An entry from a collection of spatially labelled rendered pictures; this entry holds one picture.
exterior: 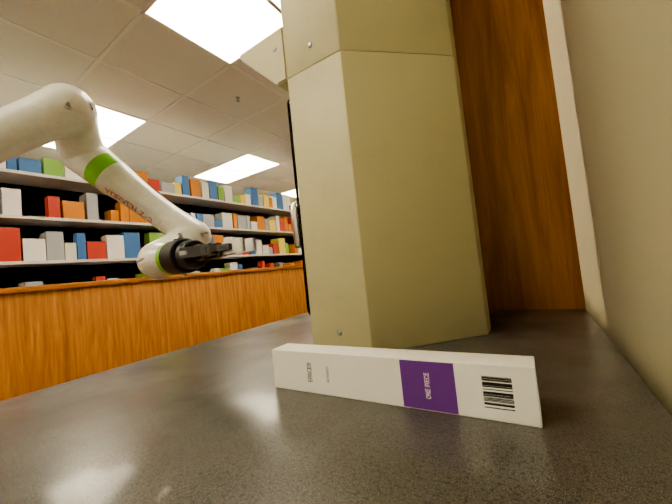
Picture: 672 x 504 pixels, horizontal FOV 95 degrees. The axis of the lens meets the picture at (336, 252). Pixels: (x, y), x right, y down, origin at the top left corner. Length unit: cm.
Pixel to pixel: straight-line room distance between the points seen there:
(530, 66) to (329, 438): 80
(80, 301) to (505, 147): 227
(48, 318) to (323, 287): 199
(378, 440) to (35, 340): 219
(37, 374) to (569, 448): 231
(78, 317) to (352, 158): 210
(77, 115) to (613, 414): 117
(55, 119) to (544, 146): 115
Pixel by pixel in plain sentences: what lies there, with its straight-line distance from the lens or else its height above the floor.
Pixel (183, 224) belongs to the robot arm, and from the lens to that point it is 104.
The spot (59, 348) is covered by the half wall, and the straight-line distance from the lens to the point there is 237.
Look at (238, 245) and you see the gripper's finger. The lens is 70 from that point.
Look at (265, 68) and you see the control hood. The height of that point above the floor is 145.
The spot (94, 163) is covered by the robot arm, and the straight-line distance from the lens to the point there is 119.
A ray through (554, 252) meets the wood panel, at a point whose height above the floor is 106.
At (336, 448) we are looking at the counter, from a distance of 27.
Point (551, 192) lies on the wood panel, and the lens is 79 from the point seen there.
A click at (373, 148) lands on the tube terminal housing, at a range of 51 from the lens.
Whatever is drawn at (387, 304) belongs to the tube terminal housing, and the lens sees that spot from 48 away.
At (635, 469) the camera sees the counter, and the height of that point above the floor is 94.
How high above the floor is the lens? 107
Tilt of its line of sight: 3 degrees up
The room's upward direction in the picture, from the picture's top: 6 degrees counter-clockwise
